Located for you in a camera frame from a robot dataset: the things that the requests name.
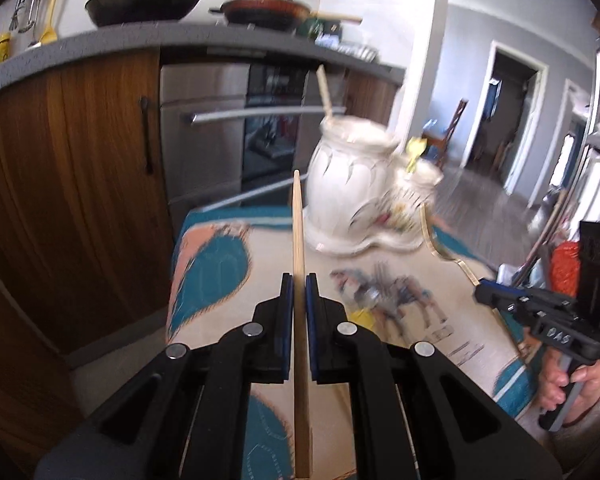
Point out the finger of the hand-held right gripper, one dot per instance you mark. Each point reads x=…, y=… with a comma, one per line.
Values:
x=500, y=297

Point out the yellow spatula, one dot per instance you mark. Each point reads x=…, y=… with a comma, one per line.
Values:
x=50, y=20

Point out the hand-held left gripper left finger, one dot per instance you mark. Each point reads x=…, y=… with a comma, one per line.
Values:
x=287, y=310

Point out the hanging metal utensils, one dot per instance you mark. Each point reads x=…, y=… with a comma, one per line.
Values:
x=27, y=5

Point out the green pot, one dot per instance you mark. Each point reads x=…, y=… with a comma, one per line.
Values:
x=315, y=27

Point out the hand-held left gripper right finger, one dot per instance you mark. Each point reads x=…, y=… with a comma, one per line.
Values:
x=313, y=310

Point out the red frying pan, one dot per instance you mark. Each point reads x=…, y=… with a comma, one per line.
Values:
x=265, y=10

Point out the wooden cabinet door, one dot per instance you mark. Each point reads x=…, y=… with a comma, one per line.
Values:
x=70, y=190
x=15, y=360

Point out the white ceramic utensil holder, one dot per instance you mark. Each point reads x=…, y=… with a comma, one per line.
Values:
x=340, y=185

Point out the wooden chair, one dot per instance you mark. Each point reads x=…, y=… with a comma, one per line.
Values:
x=450, y=132

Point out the wooden chopstick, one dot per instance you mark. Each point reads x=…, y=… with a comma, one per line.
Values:
x=323, y=90
x=298, y=240

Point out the person's right hand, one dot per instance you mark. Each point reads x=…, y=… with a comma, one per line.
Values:
x=597, y=380

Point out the white door frame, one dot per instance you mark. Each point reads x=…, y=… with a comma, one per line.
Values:
x=480, y=110

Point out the orange bag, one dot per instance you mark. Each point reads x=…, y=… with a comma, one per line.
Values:
x=565, y=265

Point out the stainless steel oven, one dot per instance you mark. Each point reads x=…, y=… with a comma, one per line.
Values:
x=200, y=135

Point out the horse print table mat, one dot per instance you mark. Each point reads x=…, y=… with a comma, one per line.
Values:
x=220, y=270

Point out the grey kitchen countertop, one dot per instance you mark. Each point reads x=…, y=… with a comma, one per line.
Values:
x=105, y=42

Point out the yellow bottle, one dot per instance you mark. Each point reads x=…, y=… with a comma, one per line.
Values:
x=3, y=49

